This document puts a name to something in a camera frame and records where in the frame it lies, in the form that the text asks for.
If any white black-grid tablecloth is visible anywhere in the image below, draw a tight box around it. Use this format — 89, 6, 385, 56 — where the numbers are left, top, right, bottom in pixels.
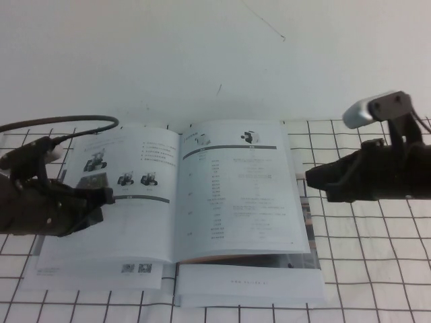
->
0, 117, 431, 323

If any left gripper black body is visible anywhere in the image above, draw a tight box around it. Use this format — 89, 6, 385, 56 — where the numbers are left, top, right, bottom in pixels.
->
0, 177, 89, 237

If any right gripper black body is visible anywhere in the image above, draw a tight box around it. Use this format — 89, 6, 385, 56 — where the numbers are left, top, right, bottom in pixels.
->
350, 137, 431, 202

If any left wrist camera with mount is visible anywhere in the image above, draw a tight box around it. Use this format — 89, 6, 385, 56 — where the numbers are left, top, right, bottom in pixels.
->
0, 136, 64, 184

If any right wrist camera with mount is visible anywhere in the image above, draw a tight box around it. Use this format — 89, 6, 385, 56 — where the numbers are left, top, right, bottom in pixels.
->
341, 89, 426, 149

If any white-paged book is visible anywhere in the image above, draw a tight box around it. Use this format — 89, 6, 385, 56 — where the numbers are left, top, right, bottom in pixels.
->
37, 120, 311, 265

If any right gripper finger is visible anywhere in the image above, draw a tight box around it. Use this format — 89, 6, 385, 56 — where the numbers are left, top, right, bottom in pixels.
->
305, 153, 360, 189
325, 181, 358, 203

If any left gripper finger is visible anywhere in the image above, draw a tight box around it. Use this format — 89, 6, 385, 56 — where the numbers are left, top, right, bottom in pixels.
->
69, 207, 104, 236
67, 184, 116, 207

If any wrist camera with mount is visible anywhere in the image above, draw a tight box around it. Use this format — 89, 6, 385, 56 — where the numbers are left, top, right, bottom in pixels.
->
0, 136, 64, 184
341, 89, 426, 149

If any white leaflet with web address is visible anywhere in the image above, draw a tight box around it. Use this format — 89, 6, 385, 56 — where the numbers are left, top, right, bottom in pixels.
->
176, 173, 327, 309

